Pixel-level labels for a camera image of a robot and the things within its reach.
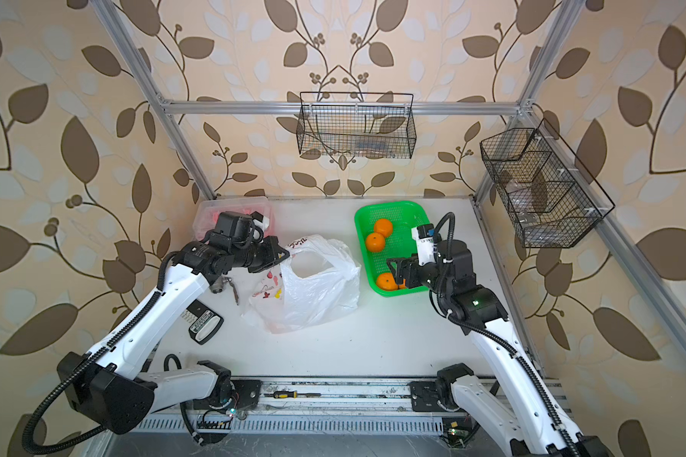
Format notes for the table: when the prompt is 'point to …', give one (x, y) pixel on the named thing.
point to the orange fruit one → (383, 227)
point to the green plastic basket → (400, 244)
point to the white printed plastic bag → (318, 281)
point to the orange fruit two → (374, 242)
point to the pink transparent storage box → (209, 208)
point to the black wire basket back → (356, 125)
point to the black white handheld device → (207, 324)
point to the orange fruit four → (387, 282)
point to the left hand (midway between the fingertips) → (285, 249)
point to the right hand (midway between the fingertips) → (398, 260)
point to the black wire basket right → (553, 198)
